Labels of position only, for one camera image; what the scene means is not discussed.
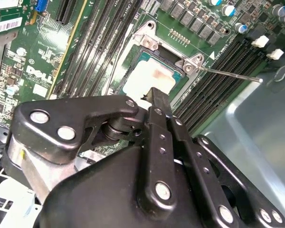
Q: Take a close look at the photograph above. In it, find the silver CPU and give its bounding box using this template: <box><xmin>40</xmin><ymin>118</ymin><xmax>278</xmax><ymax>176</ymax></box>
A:
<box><xmin>122</xmin><ymin>51</ymin><xmax>184</xmax><ymax>103</ymax></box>

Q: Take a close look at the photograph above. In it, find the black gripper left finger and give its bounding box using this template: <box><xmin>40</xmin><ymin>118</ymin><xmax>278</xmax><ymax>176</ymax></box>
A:
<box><xmin>1</xmin><ymin>87</ymin><xmax>179</xmax><ymax>215</ymax></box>

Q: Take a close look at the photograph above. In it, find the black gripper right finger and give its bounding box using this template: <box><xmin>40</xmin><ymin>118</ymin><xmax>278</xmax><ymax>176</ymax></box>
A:
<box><xmin>167</xmin><ymin>116</ymin><xmax>285</xmax><ymax>228</ymax></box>

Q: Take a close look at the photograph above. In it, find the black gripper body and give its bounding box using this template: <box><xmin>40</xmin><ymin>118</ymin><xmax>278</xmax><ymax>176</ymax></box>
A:
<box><xmin>33</xmin><ymin>144</ymin><xmax>206</xmax><ymax>228</ymax></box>

